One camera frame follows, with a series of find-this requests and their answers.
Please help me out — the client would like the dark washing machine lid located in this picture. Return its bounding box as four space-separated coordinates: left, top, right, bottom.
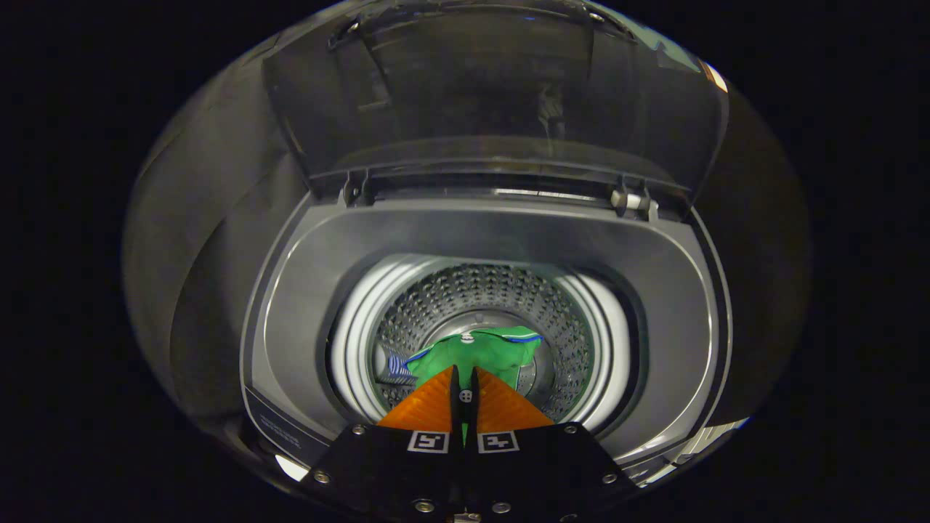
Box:
260 0 730 220

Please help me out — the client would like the green polo shirt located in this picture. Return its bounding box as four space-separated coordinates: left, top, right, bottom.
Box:
405 327 545 445

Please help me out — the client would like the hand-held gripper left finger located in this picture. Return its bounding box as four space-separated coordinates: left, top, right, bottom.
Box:
298 365 464 523

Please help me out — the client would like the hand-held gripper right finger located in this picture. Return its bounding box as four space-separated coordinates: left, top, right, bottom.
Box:
465 366 642 523

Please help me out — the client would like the blue white striped garment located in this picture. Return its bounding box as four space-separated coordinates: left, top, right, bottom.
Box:
385 353 420 384

